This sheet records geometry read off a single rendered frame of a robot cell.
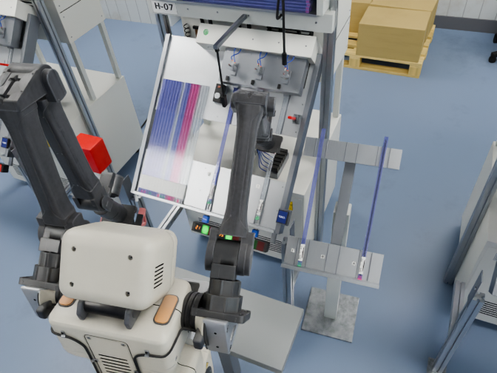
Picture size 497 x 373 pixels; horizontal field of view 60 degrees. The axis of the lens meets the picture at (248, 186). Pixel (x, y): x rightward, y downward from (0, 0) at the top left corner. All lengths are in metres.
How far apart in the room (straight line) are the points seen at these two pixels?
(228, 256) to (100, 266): 0.27
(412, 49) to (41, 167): 3.29
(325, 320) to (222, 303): 1.39
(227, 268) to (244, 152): 0.26
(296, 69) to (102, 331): 1.15
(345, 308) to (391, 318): 0.23
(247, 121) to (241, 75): 0.77
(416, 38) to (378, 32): 0.30
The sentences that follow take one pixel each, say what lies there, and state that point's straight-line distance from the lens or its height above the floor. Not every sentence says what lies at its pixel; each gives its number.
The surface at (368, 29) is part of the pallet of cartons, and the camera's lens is 3.87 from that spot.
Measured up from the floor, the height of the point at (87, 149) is 0.78.
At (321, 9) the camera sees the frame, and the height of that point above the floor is 1.41.
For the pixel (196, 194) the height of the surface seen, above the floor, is 0.76.
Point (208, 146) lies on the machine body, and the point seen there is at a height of 0.62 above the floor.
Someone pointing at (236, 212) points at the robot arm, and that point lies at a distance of 0.96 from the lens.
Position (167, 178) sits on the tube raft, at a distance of 1.87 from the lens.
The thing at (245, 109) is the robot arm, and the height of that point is 1.47.
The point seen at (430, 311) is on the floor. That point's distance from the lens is 2.42.
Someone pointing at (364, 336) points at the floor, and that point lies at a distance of 2.29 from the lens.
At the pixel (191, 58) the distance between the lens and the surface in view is 1.93.
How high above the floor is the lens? 2.04
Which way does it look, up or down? 45 degrees down
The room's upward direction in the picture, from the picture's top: 7 degrees counter-clockwise
